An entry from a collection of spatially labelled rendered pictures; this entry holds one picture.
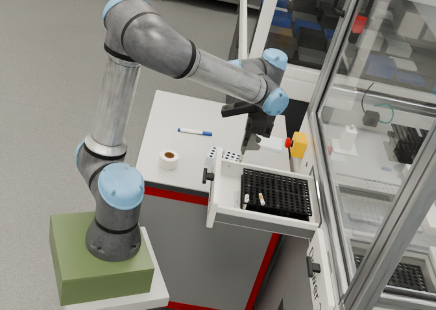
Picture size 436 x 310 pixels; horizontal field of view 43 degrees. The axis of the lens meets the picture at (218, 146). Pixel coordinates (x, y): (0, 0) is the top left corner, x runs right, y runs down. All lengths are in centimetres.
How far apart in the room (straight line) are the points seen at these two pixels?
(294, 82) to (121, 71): 127
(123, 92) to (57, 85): 249
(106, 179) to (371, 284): 68
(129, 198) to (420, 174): 69
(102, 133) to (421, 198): 79
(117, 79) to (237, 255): 103
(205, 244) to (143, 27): 111
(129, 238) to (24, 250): 127
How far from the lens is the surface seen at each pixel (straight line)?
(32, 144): 334
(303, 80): 252
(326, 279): 157
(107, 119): 145
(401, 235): 124
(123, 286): 157
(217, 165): 181
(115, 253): 152
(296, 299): 188
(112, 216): 145
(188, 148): 214
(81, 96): 379
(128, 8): 133
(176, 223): 209
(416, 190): 117
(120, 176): 144
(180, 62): 126
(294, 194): 184
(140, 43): 125
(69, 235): 160
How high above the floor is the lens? 201
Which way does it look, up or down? 35 degrees down
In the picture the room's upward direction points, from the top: 14 degrees clockwise
